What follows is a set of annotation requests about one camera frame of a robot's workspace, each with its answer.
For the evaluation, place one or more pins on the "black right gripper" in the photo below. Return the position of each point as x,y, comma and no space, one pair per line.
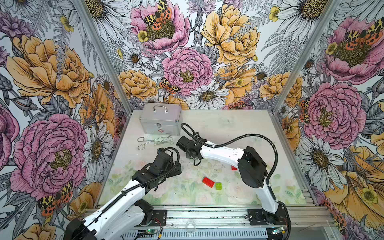
188,156

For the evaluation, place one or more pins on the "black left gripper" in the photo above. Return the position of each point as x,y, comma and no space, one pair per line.
172,173

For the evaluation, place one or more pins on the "long red lego brick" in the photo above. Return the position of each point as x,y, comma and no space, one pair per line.
208,182

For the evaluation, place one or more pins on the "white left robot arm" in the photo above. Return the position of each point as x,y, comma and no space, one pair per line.
127,209

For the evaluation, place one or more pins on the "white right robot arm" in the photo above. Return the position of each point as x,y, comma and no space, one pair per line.
252,167

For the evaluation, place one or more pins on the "lime green lego brick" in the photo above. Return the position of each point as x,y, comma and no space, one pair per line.
218,186

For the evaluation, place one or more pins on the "steel forceps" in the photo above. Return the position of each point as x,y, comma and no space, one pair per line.
143,145

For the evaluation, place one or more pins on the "steel surgical scissors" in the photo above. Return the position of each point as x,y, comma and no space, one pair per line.
157,139

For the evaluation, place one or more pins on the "silver metal case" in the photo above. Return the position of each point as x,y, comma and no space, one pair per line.
161,119

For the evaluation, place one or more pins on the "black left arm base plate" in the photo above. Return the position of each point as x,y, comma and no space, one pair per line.
155,218

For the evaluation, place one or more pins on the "white vented cable duct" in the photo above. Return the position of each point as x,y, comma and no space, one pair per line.
216,234

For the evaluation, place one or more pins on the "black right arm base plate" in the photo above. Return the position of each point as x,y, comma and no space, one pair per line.
259,217

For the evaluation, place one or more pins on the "aluminium frame post left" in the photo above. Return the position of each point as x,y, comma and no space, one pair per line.
92,32

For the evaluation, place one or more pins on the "aluminium frame post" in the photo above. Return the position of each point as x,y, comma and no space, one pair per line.
92,32
323,22

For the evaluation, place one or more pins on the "aluminium front rail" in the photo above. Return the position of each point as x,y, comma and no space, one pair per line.
301,216

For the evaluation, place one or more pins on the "aluminium frame post right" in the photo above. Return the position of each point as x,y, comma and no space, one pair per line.
323,22

